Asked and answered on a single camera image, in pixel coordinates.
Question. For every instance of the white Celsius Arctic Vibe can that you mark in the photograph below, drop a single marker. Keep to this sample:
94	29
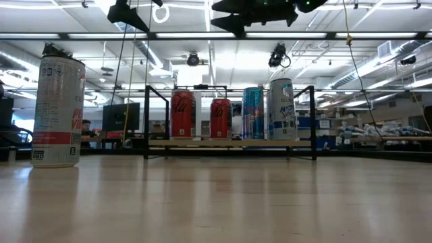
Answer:
283	111

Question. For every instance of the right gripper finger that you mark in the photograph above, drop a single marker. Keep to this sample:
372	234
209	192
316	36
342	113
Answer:
236	22
233	6

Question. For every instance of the black computer monitor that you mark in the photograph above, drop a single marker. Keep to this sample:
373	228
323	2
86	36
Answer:
118	118

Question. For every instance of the blue silver Red Bull can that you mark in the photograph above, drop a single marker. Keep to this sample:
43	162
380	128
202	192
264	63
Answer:
253	114

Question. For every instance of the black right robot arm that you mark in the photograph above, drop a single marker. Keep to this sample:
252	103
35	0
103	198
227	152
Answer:
312	4

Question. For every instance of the red Coca-Cola can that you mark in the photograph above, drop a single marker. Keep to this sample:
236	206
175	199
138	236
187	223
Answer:
183	118
221	121

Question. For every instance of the wooden shelf with black frame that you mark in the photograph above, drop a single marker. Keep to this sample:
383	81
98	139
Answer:
229	143

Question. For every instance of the round black ceiling fixture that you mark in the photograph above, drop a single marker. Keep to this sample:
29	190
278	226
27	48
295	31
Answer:
193	59

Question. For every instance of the wooden workbench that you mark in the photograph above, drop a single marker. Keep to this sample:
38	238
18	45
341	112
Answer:
405	138

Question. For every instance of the person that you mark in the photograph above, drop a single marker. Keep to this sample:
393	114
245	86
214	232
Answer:
87	130

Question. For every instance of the black hanging camera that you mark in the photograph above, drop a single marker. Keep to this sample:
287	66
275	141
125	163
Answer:
278	55

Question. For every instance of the blue storage cabinet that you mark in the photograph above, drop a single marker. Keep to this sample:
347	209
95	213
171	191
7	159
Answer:
303	122

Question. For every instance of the white Celsius Peach Vibe can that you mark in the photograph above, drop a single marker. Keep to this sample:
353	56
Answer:
57	118

